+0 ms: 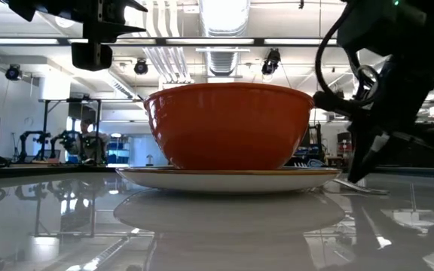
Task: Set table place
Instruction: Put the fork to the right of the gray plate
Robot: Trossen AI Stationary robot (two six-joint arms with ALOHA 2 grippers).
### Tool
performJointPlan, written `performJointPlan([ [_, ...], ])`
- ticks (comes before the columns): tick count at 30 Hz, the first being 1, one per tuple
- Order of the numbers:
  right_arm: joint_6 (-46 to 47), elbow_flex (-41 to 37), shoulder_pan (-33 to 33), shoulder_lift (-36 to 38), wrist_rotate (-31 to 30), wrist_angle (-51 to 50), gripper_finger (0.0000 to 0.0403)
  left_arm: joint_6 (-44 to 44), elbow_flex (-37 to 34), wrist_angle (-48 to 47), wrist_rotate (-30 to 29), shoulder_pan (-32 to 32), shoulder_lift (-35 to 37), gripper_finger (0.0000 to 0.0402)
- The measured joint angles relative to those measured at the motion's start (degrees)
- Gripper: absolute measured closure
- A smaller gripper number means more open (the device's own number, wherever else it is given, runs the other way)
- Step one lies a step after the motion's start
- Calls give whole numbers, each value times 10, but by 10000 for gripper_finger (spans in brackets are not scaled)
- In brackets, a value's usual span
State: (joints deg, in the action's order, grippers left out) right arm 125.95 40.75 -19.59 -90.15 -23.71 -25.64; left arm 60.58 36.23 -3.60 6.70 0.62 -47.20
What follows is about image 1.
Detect black background rig frame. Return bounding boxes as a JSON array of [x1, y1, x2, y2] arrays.
[[38, 97, 103, 166]]

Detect silver metal fork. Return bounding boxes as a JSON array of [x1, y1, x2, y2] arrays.
[[333, 177, 390, 196]]

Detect blue storage bins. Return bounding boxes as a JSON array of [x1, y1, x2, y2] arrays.
[[107, 135, 130, 165]]

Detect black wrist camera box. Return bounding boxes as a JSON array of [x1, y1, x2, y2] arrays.
[[70, 42, 113, 72]]

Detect person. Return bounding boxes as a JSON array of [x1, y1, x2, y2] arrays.
[[75, 119, 109, 165]]

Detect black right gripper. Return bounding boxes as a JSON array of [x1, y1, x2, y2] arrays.
[[337, 0, 434, 176]]

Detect orange bowl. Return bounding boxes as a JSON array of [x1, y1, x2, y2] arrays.
[[143, 82, 315, 171]]

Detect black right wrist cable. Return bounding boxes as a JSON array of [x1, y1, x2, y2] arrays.
[[313, 0, 382, 118]]

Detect silver ceiling air duct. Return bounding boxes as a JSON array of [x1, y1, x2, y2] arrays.
[[197, 0, 252, 77]]

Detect round ceramic plate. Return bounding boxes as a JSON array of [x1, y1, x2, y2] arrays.
[[115, 166, 342, 195]]

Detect black ceiling camera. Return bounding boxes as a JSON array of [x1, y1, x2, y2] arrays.
[[5, 63, 23, 82], [133, 58, 149, 75], [261, 47, 282, 76]]

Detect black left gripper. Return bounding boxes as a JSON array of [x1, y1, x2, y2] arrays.
[[32, 0, 148, 43]]

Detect black aluminium rig frame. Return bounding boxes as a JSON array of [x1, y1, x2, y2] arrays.
[[0, 36, 338, 48]]

